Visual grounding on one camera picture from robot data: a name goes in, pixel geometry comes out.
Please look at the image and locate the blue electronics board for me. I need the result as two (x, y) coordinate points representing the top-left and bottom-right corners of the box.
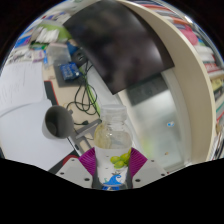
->
(59, 61), (81, 82)

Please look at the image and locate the white tissue pack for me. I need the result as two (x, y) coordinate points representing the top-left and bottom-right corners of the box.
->
(34, 26), (64, 44)

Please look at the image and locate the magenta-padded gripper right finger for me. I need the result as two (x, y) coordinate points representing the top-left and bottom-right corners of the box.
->
(128, 148), (168, 190)

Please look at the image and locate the blank white paper sheet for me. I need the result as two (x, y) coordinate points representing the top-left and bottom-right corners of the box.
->
(0, 99), (76, 171)

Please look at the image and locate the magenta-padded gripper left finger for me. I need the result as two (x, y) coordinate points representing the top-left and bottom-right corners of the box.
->
(54, 148), (98, 190)

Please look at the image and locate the clear plastic box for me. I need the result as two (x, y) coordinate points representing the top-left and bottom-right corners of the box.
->
(46, 42), (73, 66)

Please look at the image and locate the black computer monitor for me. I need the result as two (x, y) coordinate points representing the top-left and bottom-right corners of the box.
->
(62, 0), (176, 95)

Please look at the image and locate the grey cup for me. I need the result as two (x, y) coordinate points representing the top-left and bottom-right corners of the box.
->
(41, 104), (75, 140)

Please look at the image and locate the written white paper sheet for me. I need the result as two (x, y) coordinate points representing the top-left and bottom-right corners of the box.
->
(0, 61), (48, 118)

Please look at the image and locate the clear plastic water bottle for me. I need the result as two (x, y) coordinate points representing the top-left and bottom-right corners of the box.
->
(93, 103), (133, 191)

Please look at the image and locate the black cable bundle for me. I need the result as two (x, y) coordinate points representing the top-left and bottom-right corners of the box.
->
(65, 61), (101, 117)

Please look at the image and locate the frosted glass partition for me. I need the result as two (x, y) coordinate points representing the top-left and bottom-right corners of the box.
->
(118, 74), (188, 168)

